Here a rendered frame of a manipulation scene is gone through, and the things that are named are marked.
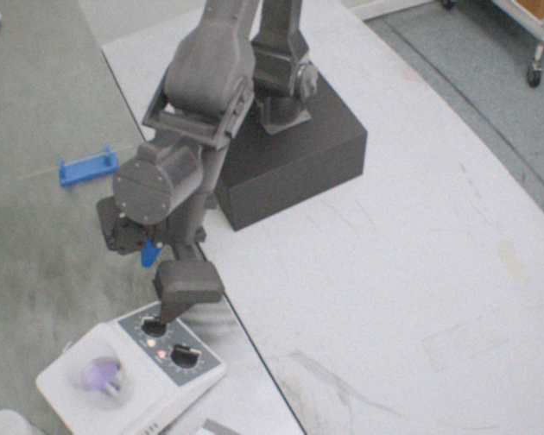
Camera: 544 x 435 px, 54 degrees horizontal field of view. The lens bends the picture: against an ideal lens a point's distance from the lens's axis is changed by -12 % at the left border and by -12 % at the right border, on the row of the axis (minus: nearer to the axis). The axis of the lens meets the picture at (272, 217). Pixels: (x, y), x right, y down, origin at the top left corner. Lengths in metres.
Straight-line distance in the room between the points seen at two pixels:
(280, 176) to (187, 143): 0.28
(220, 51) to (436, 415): 0.49
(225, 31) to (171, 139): 0.11
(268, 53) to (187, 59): 0.18
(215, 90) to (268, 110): 0.27
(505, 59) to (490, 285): 1.95
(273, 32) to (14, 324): 0.53
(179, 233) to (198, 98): 0.14
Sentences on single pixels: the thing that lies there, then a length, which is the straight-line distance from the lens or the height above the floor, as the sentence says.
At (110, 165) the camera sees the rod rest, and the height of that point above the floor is 0.91.
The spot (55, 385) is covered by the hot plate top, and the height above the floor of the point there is 0.99.
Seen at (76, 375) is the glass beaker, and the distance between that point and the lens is 0.63.
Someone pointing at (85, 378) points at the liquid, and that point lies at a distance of 0.64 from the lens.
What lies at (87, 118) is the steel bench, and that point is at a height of 0.90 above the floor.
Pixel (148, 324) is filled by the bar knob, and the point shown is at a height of 0.96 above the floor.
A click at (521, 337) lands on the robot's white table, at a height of 0.90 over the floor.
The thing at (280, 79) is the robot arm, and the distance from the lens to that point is 0.69.
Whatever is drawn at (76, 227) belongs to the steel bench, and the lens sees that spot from 0.89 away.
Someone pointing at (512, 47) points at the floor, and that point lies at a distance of 2.78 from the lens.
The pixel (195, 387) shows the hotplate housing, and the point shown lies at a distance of 0.68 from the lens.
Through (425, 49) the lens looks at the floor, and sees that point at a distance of 2.59.
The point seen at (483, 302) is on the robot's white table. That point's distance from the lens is 0.80.
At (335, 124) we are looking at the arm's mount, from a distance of 0.81.
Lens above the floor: 1.59
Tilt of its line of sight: 56 degrees down
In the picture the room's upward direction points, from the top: 4 degrees counter-clockwise
